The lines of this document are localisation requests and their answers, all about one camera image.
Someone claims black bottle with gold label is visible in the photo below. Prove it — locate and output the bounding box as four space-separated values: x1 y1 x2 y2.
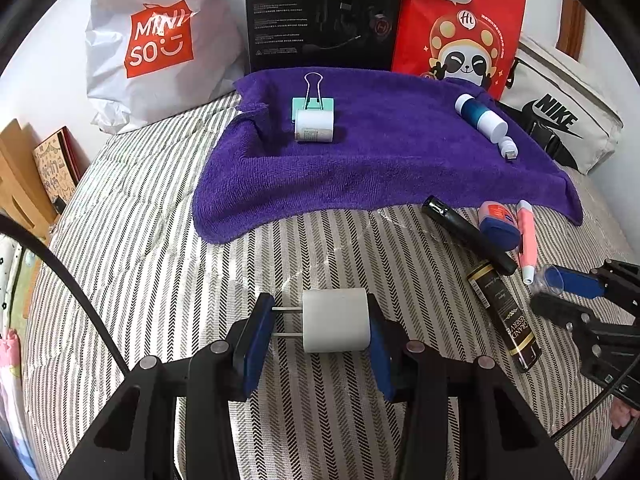
466 261 542 373

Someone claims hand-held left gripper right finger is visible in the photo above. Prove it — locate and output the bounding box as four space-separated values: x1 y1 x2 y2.
366 292 555 480

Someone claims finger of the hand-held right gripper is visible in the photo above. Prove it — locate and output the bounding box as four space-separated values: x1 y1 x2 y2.
545 266 616 301
530 292 597 337

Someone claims blue petroleum jelly jar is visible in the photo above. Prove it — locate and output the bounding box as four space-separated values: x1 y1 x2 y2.
476 201 523 252

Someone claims floral printed cloth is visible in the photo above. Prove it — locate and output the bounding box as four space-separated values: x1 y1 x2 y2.
0 232 36 466

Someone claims white waist bag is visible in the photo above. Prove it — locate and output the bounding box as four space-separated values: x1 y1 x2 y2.
495 35 626 176

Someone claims green binder clip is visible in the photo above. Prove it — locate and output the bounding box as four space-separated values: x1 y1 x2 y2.
291 72 335 123

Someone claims small clear cup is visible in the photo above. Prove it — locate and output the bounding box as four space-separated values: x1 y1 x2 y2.
532 265 566 297

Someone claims red paper bag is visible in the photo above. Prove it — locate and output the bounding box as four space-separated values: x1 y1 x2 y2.
391 0 527 101

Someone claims person's right hand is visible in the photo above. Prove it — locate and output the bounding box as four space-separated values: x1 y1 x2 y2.
610 400 640 443

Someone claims purple towel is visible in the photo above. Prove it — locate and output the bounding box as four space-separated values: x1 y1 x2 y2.
192 67 585 245

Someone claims striped bedspread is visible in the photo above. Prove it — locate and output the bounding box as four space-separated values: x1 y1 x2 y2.
25 92 640 480

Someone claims black tube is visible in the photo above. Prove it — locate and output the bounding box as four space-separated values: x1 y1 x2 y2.
421 196 518 276

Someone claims white charger plug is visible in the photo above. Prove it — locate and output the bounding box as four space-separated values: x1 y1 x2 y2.
272 287 371 353
294 110 335 145

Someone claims white plastic shopping bag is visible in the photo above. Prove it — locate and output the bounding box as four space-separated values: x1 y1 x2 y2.
84 0 246 136

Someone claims black headset box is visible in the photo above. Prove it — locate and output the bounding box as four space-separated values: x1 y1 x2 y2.
244 0 406 73

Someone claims brown book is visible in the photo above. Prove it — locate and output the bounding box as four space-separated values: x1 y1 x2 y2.
32 127 91 208

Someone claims brown wooden door frame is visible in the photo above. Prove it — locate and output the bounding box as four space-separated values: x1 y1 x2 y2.
556 0 586 61

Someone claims pink pen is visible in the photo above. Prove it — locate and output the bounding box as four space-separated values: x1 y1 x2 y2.
515 200 537 286

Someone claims black cable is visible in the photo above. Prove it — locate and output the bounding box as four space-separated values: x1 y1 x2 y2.
0 214 128 376
549 374 640 442

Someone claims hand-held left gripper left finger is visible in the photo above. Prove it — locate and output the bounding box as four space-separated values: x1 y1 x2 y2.
57 292 276 480

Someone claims blue and white bottle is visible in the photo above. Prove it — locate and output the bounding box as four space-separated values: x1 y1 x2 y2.
454 94 508 143

